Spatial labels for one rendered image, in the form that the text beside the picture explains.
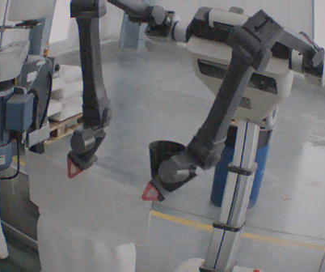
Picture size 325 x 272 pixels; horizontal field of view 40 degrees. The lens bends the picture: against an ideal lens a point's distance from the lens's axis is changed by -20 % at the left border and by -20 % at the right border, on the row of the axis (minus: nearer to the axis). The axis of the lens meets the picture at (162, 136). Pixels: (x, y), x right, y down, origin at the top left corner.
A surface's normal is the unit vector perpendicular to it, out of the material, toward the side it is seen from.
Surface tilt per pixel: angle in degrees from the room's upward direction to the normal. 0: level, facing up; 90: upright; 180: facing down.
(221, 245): 90
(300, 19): 90
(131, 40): 90
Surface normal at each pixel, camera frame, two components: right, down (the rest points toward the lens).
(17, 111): -0.04, 0.31
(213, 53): -0.20, -0.57
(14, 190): -0.44, 0.24
